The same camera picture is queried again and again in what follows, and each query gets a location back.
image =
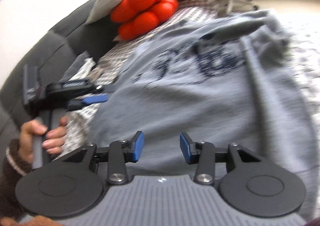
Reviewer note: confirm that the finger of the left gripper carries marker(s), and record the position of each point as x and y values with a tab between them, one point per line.
77	104

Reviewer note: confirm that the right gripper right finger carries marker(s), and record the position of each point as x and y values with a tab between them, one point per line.
252	184

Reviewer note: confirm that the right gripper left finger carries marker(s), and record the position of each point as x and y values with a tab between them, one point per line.
76	182

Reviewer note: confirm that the grey knitted cat sweater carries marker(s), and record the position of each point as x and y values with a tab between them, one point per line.
222	81

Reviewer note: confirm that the right fuzzy sleeve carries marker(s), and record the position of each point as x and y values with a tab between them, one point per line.
36	221

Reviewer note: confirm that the left brown fuzzy sleeve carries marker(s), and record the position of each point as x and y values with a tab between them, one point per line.
13	169

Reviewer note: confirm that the dark grey sofa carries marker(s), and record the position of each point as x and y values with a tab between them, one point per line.
53	54

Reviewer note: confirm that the red ball-shaped plush cushion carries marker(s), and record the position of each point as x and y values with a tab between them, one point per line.
138	17

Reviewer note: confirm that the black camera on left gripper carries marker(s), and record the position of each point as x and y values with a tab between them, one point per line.
31	84

